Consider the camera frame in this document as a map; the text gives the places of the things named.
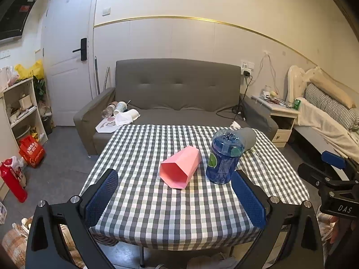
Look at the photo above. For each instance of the yellow plastic bag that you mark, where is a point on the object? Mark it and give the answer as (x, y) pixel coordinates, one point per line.
(30, 70)

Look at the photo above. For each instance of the cream blanket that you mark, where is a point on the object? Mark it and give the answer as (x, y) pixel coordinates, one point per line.
(322, 123)

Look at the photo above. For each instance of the black waste bin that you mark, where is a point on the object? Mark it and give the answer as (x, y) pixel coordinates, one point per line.
(47, 124)

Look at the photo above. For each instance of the brown plaid cloth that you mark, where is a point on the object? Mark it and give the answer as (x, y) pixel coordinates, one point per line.
(14, 243)

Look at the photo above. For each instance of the blue plastic bottle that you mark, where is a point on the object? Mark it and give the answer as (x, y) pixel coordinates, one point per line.
(221, 162)

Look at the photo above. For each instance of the printed paper cup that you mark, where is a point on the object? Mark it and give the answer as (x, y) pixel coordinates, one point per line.
(120, 108)

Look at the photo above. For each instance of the white tissue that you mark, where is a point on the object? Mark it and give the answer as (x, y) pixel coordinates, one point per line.
(235, 124)

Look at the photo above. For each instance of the broom stick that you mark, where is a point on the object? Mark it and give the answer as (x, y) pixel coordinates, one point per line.
(97, 75)

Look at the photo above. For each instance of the green can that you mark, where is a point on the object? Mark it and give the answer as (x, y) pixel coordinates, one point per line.
(296, 104)

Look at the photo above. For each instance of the beige pillow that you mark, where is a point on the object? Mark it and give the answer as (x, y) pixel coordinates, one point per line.
(331, 89)

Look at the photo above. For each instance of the green plant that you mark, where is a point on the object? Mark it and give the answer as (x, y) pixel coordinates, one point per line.
(40, 88)

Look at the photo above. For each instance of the white plastic bag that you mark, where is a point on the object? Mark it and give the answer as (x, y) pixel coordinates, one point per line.
(7, 77)

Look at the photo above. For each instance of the grey sofa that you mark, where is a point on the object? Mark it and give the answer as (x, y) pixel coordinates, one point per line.
(174, 78)

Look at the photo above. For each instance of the white cloth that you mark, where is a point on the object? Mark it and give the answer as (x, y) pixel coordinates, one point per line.
(123, 120)

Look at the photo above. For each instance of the white shelf unit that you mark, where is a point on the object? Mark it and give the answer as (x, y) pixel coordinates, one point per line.
(28, 109)

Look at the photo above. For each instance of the red paper bag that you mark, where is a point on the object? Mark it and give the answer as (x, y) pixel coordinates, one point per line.
(32, 151)

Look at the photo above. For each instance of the pink cup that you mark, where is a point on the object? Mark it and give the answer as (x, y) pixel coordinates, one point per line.
(179, 168)

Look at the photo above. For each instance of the grey cup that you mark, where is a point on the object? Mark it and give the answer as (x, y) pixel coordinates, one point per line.
(249, 138)

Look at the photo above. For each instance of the white door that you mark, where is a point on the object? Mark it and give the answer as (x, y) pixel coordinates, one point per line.
(64, 33)

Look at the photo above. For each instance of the checkered tablecloth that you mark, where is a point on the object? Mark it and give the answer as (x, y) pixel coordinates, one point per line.
(145, 201)

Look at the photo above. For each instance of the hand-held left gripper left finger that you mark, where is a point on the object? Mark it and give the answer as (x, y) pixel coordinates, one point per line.
(102, 199)

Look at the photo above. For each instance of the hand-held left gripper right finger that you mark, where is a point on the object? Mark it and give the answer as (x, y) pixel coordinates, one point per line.
(249, 199)

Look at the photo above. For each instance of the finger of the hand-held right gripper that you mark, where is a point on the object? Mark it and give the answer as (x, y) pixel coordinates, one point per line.
(311, 172)
(333, 158)

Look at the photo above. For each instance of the white light switch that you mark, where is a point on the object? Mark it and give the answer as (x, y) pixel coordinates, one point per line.
(106, 11)

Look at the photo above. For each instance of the black range hood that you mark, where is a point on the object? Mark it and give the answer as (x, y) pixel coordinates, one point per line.
(14, 14)

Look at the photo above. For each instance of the mop stick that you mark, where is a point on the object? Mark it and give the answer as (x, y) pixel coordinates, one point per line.
(106, 78)

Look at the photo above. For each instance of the wall power socket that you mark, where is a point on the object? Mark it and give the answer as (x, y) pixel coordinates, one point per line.
(247, 65)

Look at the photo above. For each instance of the red fire extinguisher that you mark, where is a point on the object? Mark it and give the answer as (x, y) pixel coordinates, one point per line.
(12, 182)

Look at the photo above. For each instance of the bed with cream headboard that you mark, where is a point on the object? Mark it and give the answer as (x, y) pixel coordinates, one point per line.
(296, 78)

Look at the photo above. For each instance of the person's right hand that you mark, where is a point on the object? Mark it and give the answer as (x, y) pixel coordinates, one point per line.
(335, 229)

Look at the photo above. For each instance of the plain white paper cup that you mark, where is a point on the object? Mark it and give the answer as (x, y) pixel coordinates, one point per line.
(133, 114)

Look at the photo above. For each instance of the striped pillow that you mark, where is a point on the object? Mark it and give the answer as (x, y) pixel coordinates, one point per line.
(333, 108)

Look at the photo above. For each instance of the cream nightstand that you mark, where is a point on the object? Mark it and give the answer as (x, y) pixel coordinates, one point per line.
(283, 123)

